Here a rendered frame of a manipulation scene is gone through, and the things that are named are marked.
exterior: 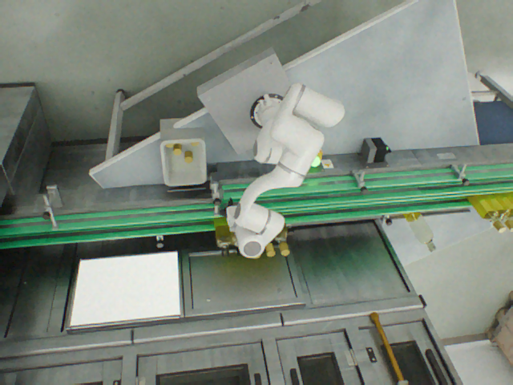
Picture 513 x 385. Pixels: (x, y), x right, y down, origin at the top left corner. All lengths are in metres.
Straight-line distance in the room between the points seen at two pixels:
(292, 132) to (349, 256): 0.97
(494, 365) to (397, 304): 3.92
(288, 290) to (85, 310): 0.78
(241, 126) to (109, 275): 0.80
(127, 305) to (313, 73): 1.14
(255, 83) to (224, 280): 0.78
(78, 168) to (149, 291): 0.95
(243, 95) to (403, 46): 0.65
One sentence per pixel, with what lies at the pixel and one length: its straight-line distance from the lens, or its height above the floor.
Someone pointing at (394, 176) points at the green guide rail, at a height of 0.91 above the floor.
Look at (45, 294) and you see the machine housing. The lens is 1.99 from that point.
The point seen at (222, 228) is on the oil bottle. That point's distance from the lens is 1.83.
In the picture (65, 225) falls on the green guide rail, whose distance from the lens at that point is 1.93.
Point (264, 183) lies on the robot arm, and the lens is 1.21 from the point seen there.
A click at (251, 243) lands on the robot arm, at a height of 1.45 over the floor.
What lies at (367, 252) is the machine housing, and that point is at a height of 1.07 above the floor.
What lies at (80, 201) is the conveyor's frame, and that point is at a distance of 1.99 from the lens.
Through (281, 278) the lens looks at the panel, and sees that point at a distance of 1.87.
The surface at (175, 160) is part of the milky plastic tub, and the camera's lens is 1.91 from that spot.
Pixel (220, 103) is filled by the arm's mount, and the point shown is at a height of 0.82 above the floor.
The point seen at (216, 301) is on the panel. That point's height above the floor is 1.26.
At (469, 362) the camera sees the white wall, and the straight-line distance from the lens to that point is 5.64.
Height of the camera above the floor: 2.30
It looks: 48 degrees down
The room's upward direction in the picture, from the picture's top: 167 degrees clockwise
